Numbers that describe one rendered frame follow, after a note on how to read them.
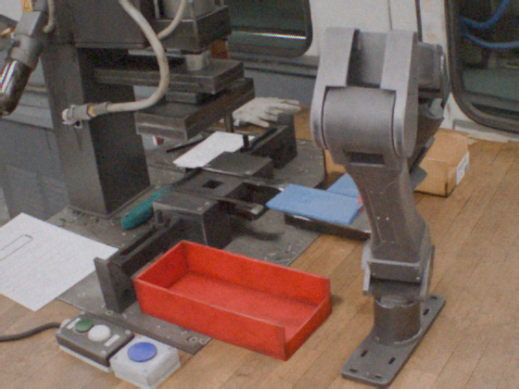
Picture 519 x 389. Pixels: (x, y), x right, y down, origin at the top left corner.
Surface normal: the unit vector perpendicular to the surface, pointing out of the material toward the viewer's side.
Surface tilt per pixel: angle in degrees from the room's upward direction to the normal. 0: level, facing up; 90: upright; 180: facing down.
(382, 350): 0
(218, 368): 0
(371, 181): 119
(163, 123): 90
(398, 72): 45
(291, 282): 90
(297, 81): 90
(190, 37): 90
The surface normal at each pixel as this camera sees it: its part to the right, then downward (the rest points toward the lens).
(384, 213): -0.29, 0.83
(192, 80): -0.54, 0.44
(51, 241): -0.11, -0.87
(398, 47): -0.35, -0.29
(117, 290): 0.83, 0.17
